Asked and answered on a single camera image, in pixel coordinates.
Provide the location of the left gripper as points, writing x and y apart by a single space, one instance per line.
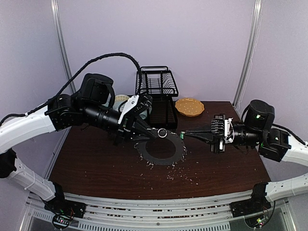
129 126

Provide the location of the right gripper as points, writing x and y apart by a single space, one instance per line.
217 134

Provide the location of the metal keyring disc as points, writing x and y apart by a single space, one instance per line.
165 150

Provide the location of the black wire dish rack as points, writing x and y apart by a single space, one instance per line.
159 83

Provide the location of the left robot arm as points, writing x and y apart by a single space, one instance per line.
92 104

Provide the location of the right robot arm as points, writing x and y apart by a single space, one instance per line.
258 130

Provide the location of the yellow dotted plate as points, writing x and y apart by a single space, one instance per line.
189 107

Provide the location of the light blue striped bowl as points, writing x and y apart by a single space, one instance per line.
119 105

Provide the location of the yellow checked bowl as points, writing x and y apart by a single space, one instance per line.
121 98

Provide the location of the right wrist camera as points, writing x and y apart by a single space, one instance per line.
229 134

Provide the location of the aluminium front rail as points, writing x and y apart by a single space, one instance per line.
191 214

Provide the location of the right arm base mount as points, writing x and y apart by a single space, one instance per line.
249 206

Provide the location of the right aluminium frame post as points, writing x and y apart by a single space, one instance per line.
252 42

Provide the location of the aluminium frame post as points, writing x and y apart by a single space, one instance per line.
60 37
252 42

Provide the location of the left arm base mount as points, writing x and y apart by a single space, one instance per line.
65 207

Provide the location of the left aluminium frame post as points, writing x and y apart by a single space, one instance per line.
60 37

